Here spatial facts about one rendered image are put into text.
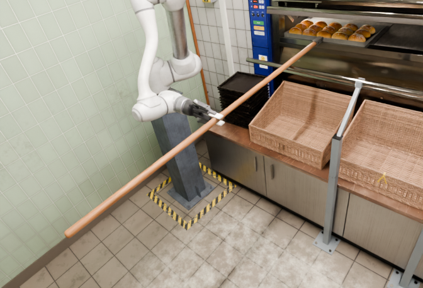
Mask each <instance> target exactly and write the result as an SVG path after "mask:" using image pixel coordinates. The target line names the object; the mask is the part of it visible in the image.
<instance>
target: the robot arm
mask: <svg viewBox="0 0 423 288"><path fill-rule="evenodd" d="M130 2H131V5H132V8H133V10H134V12H135V15H136V17H137V19H138V21H139V23H140V25H141V27H142V29H143V31H144V33H145V37H146V44H145V50H144V55H143V58H142V63H141V66H140V70H139V74H138V98H137V104H135V105H134V106H133V108H132V116H133V118H134V119H135V120H136V121H139V122H150V121H153V120H156V119H158V118H161V117H162V116H164V115H166V114H169V113H176V112H178V113H180V114H183V115H189V116H194V117H195V118H197V119H198V121H197V122H198V123H203V124H206V123H207V122H209V121H210V120H211V119H212V118H211V117H214V118H217V119H219V120H220V119H221V118H222V117H223V115H221V114H219V113H217V112H215V111H213V110H212V109H210V108H211V106H209V105H207V104H205V103H202V102H200V101H199V100H197V99H195V100H194V101H192V100H191V99H189V98H186V97H184V96H182V95H181V94H179V93H178V91H176V90H173V89H171V87H170V85H171V84H172V83H175V82H179V81H184V80H186V79H189V78H192V77H194V76H196V75H197V74H198V73H199V72H200V71H201V68H202V65H201V60H200V58H199V57H198V56H197V55H196V54H193V53H192V51H190V50H189V49H188V40H187V34H186V23H185V17H184V5H185V2H186V0H130ZM160 3H161V4H162V6H163V7H164V8H165V11H166V18H167V24H168V28H169V34H170V38H171V44H172V51H173V52H172V54H171V58H170V60H163V59H161V58H160V57H156V56H155V55H156V52H157V47H158V41H159V38H158V31H157V23H156V18H155V9H154V6H155V5H156V4H160ZM204 113H207V114H209V116H211V117H209V116H207V115H205V114H204Z"/></svg>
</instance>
